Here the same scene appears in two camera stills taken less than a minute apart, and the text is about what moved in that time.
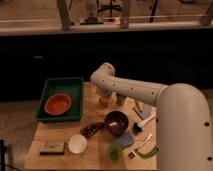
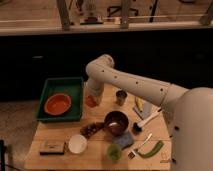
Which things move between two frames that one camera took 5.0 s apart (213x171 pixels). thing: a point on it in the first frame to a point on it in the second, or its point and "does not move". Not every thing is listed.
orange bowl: (57, 104) does not move
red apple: (104, 102) to (89, 100)
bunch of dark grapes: (90, 129) does not move
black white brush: (138, 127) does not move
